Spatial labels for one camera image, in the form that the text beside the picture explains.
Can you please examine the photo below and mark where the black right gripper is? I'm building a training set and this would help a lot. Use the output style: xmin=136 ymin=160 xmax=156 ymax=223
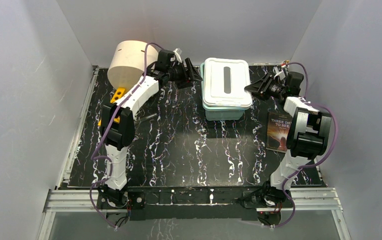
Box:
xmin=244 ymin=72 xmax=286 ymax=101

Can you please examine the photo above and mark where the white rectangular bin lid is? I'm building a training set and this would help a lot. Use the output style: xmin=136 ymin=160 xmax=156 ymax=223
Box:
xmin=202 ymin=57 xmax=253 ymax=109

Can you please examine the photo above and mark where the mint green plastic bin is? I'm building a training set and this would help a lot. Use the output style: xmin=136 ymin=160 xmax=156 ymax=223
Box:
xmin=200 ymin=63 xmax=250 ymax=121

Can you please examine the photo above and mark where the clear glass test tube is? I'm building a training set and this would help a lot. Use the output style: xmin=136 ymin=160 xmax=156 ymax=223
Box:
xmin=134 ymin=113 xmax=158 ymax=125

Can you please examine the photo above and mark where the yellow test tube rack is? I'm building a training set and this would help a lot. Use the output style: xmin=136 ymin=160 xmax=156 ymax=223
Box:
xmin=97 ymin=87 xmax=126 ymax=127

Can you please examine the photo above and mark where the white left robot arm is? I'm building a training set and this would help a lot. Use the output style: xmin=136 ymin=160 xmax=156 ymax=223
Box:
xmin=98 ymin=48 xmax=203 ymax=208

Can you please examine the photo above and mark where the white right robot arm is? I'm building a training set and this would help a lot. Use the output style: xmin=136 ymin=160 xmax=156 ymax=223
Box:
xmin=244 ymin=71 xmax=333 ymax=207

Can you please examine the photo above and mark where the brown paperback book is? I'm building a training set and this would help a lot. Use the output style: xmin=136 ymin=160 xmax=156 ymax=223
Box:
xmin=266 ymin=112 xmax=293 ymax=153

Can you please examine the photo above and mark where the beige cylindrical container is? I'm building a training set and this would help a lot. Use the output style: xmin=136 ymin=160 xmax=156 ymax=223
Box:
xmin=107 ymin=40 xmax=158 ymax=92

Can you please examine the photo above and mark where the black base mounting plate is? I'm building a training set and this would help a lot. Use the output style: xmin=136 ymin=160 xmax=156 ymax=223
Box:
xmin=97 ymin=184 xmax=292 ymax=222

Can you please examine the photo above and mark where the aluminium frame rail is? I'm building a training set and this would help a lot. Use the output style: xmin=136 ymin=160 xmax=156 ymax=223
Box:
xmin=43 ymin=187 xmax=343 ymax=213

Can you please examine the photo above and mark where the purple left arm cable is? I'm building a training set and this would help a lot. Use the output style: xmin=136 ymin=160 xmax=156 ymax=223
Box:
xmin=88 ymin=42 xmax=165 ymax=229

